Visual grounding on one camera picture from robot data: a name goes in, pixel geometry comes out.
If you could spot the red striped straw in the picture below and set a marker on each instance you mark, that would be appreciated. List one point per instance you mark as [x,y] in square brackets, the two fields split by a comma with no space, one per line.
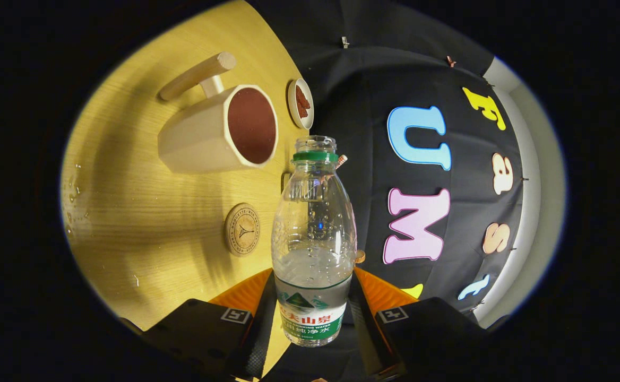
[341,161]

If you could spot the ribbed drinking glass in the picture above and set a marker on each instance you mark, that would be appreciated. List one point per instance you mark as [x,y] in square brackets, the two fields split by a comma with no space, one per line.
[284,180]

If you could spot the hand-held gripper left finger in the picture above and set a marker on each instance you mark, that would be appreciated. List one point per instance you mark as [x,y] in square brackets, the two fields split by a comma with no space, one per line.
[262,339]

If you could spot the round wooden coaster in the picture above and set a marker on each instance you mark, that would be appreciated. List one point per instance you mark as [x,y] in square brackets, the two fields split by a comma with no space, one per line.
[242,229]

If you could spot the red sausage piece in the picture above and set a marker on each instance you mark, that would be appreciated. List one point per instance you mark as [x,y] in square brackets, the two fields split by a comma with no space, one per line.
[300,98]
[305,110]

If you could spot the toast slice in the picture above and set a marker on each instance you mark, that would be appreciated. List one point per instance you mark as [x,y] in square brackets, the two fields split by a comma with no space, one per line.
[360,257]

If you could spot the pink cloth clip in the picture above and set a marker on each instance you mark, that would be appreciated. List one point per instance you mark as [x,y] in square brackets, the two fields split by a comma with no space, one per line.
[450,61]

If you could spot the clear plastic juice bottle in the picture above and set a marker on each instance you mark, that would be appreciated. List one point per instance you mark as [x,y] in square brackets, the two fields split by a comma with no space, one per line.
[312,239]

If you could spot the wooden table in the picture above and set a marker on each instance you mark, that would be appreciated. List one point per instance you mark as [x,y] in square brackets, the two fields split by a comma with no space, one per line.
[145,239]

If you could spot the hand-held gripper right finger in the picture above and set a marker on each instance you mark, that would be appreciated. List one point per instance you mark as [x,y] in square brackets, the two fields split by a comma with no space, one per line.
[366,339]

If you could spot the small white round plate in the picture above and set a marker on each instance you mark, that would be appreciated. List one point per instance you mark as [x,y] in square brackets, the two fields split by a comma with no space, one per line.
[292,106]

